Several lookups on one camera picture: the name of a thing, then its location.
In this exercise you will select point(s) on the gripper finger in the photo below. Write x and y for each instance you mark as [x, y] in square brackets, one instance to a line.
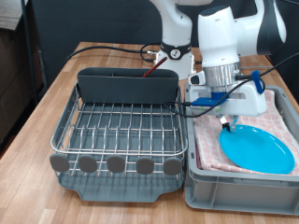
[225, 124]
[235, 123]

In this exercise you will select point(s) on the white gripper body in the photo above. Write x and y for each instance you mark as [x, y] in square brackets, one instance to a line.
[246, 104]

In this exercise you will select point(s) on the blue plastic plate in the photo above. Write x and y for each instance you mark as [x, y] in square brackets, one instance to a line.
[258, 152]

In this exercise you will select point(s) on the brown wooden spoon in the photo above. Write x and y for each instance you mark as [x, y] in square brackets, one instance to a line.
[154, 67]

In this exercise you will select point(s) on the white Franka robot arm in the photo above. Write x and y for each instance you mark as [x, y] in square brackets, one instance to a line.
[218, 37]

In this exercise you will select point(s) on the pink checked dish cloth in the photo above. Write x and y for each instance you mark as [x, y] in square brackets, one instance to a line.
[208, 140]

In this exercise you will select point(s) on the gray dish drying rack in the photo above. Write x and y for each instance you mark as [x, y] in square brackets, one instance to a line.
[124, 189]

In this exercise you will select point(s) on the grey plastic crate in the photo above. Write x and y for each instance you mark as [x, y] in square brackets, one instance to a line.
[236, 196]

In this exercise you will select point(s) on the dark grey cutlery holder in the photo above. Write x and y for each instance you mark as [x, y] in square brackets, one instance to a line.
[124, 88]

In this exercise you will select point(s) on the dark grey fabric backdrop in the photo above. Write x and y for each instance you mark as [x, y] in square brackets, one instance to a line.
[93, 21]

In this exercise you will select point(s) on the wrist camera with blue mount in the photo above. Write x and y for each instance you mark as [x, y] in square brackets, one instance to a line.
[207, 101]

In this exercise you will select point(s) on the dark metal frame post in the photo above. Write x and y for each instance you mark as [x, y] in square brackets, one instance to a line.
[29, 46]

